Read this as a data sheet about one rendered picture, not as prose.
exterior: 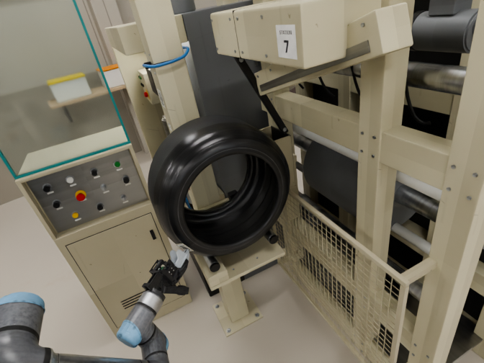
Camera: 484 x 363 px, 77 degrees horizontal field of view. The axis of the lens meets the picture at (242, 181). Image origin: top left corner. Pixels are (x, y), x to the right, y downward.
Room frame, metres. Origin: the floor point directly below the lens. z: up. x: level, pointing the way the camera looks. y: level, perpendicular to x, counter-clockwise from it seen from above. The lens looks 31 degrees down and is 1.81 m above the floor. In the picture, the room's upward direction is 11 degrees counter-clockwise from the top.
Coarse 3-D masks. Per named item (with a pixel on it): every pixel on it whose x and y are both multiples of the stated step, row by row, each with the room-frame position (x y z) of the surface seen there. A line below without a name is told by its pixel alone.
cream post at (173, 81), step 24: (144, 0) 1.28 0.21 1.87; (168, 0) 1.31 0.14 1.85; (144, 24) 1.27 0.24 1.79; (168, 24) 1.30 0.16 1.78; (144, 48) 1.37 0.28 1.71; (168, 48) 1.29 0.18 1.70; (168, 72) 1.29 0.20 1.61; (168, 96) 1.28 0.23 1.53; (192, 96) 1.31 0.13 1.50; (168, 120) 1.33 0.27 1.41; (192, 192) 1.27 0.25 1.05; (216, 192) 1.31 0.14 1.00; (240, 288) 1.31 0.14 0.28; (240, 312) 1.29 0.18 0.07
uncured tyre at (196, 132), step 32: (192, 128) 1.07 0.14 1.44; (224, 128) 1.01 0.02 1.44; (256, 128) 1.10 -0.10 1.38; (160, 160) 1.02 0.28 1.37; (192, 160) 0.92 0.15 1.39; (256, 160) 1.27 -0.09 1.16; (160, 192) 0.91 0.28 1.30; (256, 192) 1.24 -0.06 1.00; (288, 192) 1.06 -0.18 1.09; (160, 224) 0.92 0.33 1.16; (192, 224) 1.13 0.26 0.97; (224, 224) 1.16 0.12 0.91; (256, 224) 1.09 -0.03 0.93
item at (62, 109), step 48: (0, 0) 1.45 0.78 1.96; (48, 0) 1.50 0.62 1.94; (0, 48) 1.42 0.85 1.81; (48, 48) 1.48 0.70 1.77; (0, 96) 1.39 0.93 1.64; (48, 96) 1.45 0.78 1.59; (96, 96) 1.51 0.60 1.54; (0, 144) 1.36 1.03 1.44; (48, 144) 1.42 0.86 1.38; (96, 144) 1.48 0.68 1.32
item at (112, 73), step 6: (108, 66) 4.28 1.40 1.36; (114, 66) 4.16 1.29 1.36; (108, 72) 4.05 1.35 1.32; (114, 72) 4.08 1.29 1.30; (108, 78) 4.04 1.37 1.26; (114, 78) 4.07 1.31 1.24; (120, 78) 4.10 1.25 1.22; (108, 84) 4.03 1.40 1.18; (114, 84) 4.06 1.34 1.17; (120, 84) 4.09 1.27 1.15
